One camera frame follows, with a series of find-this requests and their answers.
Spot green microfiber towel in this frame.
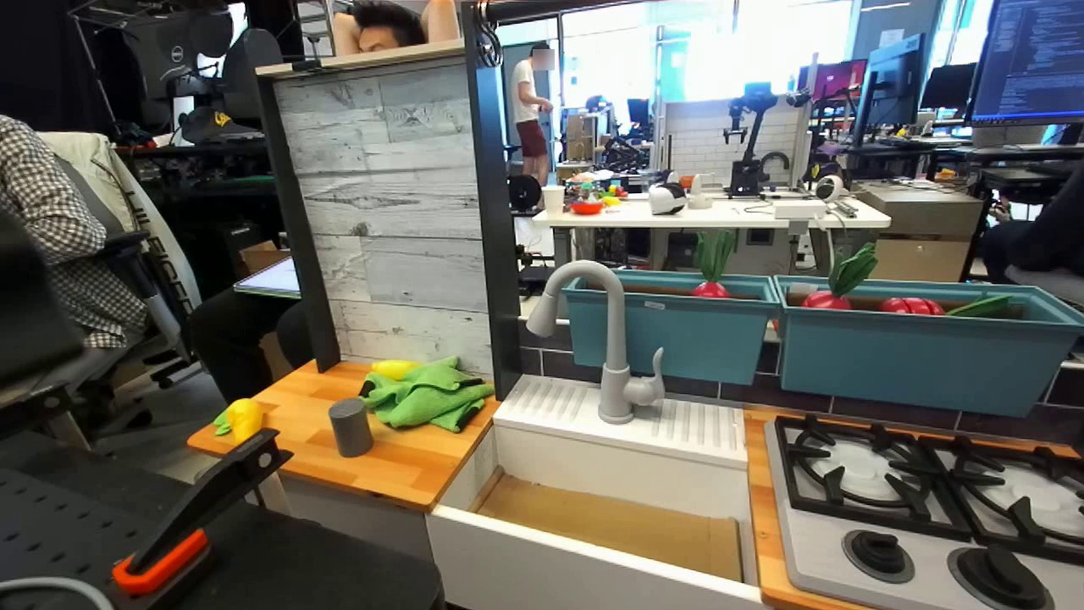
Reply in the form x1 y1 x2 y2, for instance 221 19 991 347
360 356 498 435

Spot gray toy faucet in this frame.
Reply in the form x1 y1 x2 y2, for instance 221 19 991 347
527 256 672 425

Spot small teal planter box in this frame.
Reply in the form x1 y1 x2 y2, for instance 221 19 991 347
559 266 785 389

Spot white toy sink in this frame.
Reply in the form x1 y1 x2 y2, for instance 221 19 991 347
428 371 765 610

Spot yellow toy lemon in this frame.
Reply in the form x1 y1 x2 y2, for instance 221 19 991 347
371 356 424 386

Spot red radish straight leaves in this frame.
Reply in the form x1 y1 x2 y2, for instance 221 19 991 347
687 228 746 306

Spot whitewashed wood back panel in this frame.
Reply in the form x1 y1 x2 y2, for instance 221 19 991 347
270 59 498 374

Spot standing person white shirt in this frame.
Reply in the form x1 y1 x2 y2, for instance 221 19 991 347
513 41 559 187

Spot white office table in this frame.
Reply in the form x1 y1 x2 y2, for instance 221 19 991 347
539 194 898 278

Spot wooden countertop board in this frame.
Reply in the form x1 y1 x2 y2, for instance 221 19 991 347
186 358 505 513

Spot gray cylindrical cup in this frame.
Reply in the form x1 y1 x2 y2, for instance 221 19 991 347
328 396 375 461

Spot red radish angled leaf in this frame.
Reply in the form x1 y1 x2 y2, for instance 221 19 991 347
801 240 880 316

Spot yellow green toy corn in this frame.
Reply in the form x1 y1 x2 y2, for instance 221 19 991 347
210 396 276 442

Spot red radish lying flat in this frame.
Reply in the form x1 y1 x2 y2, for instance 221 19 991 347
878 291 1022 321

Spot beige cabinet box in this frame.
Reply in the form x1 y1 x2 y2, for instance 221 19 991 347
853 177 991 283

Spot large teal planter box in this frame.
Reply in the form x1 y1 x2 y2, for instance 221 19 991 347
772 274 1084 419

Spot black orange bar clamp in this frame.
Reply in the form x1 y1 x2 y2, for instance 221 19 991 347
110 425 296 603

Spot toy gas stove top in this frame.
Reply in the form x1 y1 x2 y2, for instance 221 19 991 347
765 410 1084 610

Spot seated person checkered shirt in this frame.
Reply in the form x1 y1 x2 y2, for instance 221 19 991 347
0 112 154 356

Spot black office chair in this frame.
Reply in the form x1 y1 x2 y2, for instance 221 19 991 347
0 216 200 454

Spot computer monitor with code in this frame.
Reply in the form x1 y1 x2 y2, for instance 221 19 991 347
968 0 1084 128

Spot black vertical frame post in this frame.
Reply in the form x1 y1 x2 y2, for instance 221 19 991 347
457 0 527 400

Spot black slanted frame bar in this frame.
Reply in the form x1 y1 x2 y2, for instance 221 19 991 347
253 67 341 374

